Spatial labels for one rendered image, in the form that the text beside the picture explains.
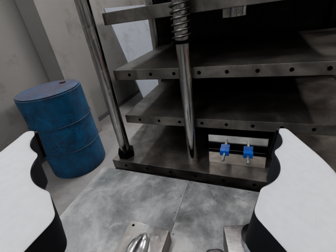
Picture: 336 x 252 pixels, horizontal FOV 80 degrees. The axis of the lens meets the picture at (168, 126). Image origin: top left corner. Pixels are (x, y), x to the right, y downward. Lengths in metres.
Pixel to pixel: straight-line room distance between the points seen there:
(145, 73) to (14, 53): 2.14
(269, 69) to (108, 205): 0.87
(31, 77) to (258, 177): 2.69
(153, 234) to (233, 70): 0.68
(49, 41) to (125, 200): 2.23
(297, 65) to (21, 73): 2.73
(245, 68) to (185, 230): 0.66
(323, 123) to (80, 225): 1.07
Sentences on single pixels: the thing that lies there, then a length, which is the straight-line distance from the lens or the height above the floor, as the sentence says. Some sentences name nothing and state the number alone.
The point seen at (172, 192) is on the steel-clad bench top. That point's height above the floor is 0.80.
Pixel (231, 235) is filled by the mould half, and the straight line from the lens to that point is 0.71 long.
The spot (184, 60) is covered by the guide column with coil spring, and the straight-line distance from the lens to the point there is 0.86.
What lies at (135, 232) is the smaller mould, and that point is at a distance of 0.80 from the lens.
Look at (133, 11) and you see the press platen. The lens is 0.99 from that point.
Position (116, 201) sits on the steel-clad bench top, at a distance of 1.00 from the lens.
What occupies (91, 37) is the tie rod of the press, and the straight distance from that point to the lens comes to 1.02.
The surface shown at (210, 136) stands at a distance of 1.02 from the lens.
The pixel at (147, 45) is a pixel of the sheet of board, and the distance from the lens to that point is 4.11.
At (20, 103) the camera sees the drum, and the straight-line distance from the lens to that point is 2.32.
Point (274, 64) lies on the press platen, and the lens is 0.88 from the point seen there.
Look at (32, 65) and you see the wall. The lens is 3.03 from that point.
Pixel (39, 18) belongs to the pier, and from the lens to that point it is 2.85.
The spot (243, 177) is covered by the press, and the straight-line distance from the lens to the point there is 1.05.
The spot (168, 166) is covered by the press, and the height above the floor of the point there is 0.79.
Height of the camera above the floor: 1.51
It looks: 30 degrees down
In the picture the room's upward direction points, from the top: 9 degrees counter-clockwise
